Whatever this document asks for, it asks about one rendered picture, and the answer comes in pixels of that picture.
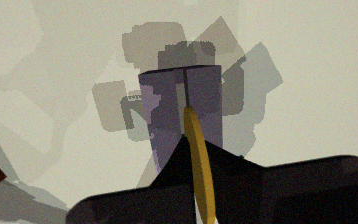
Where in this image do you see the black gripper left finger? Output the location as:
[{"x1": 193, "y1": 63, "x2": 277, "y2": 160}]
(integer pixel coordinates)
[{"x1": 65, "y1": 137, "x2": 197, "y2": 224}]

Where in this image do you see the thin gold coin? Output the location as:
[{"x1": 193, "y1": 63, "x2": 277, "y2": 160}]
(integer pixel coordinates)
[{"x1": 183, "y1": 106, "x2": 215, "y2": 224}]

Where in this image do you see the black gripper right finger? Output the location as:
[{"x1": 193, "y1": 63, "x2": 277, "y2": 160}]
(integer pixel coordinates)
[{"x1": 205, "y1": 140, "x2": 358, "y2": 224}]

